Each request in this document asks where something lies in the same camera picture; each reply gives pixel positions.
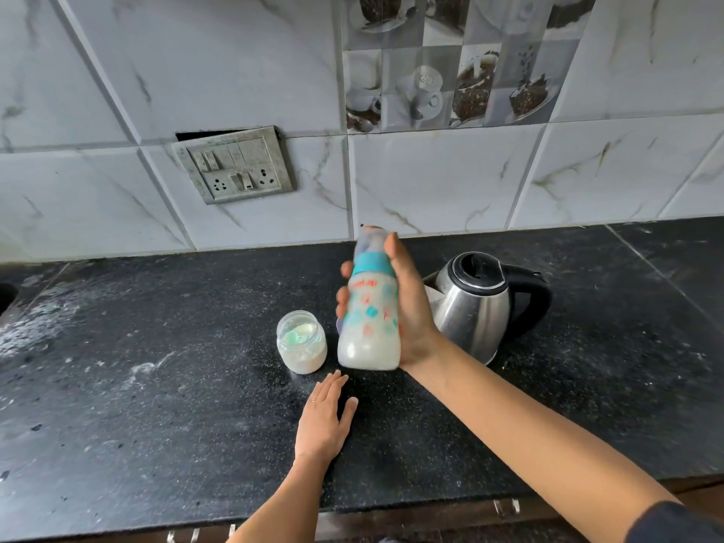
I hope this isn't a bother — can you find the steel electric kettle black handle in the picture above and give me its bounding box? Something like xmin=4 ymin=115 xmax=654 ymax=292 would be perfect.
xmin=422 ymin=251 xmax=554 ymax=367

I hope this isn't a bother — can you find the person's right hand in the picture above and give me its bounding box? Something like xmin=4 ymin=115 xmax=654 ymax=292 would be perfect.
xmin=335 ymin=231 xmax=451 ymax=373

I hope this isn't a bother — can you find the teal bottle nipple collar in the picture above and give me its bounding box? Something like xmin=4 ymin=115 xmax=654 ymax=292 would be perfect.
xmin=351 ymin=251 xmax=397 ymax=278

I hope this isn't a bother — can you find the person's left hand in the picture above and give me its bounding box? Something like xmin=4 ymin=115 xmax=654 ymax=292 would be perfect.
xmin=293 ymin=370 xmax=360 ymax=465

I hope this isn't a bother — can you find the person's right forearm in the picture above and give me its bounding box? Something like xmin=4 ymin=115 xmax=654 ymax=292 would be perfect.
xmin=402 ymin=339 xmax=680 ymax=543

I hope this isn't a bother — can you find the brown lower cabinet front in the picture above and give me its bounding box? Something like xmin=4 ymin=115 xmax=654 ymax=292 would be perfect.
xmin=33 ymin=474 xmax=724 ymax=543

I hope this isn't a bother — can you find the person's left forearm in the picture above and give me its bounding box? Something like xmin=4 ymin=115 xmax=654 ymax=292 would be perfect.
xmin=225 ymin=455 xmax=332 ymax=543

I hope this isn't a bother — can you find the clear baby bottle blue print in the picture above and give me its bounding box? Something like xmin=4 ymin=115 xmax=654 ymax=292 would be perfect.
xmin=336 ymin=271 xmax=401 ymax=372

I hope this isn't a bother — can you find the grey wall switch socket panel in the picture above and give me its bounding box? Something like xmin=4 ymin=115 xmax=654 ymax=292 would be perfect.
xmin=172 ymin=125 xmax=296 ymax=205

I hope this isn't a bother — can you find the dark shirt sleeve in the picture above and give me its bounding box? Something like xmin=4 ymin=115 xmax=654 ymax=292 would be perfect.
xmin=624 ymin=500 xmax=724 ymax=543

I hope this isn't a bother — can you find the teal measuring scoop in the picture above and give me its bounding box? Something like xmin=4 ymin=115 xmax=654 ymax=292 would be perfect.
xmin=282 ymin=323 xmax=318 ymax=345

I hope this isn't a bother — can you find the glass jar of white powder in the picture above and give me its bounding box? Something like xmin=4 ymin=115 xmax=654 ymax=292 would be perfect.
xmin=276 ymin=310 xmax=329 ymax=376

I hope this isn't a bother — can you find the clear bottle cap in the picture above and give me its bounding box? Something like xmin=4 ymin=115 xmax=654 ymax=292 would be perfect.
xmin=354 ymin=225 xmax=391 ymax=258

